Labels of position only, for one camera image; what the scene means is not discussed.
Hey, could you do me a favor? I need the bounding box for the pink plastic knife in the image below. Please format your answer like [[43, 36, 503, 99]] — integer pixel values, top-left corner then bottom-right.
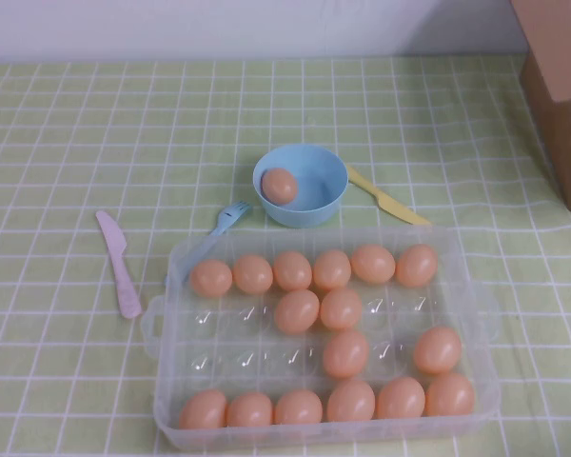
[[94, 209, 143, 320]]

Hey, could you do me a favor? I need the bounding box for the yellow plastic knife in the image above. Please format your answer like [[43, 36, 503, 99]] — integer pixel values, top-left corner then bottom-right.
[[345, 164, 433, 228]]

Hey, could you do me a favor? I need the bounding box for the clear plastic egg box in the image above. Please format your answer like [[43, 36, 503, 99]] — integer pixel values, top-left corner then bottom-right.
[[140, 226, 502, 451]]

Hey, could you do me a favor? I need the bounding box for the orange plastic egg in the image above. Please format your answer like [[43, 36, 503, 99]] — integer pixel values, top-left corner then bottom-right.
[[319, 288, 364, 331], [424, 372, 476, 417], [226, 391, 274, 428], [272, 250, 313, 292], [312, 248, 352, 291], [188, 258, 233, 299], [178, 388, 228, 430], [273, 389, 324, 426], [349, 244, 397, 286], [322, 328, 370, 380], [412, 326, 463, 375], [325, 379, 377, 423], [232, 254, 274, 295], [273, 288, 321, 334], [376, 376, 426, 420], [260, 167, 299, 205], [394, 244, 439, 288]]

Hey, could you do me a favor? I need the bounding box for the brown cardboard box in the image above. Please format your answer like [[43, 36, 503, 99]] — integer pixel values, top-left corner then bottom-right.
[[510, 0, 571, 214]]

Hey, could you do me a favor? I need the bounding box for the light blue plastic fork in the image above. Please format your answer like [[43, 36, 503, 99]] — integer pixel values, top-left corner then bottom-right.
[[165, 200, 253, 287]]

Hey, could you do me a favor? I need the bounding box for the light blue plastic bowl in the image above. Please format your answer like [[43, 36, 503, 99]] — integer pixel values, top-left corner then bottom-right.
[[252, 144, 349, 229]]

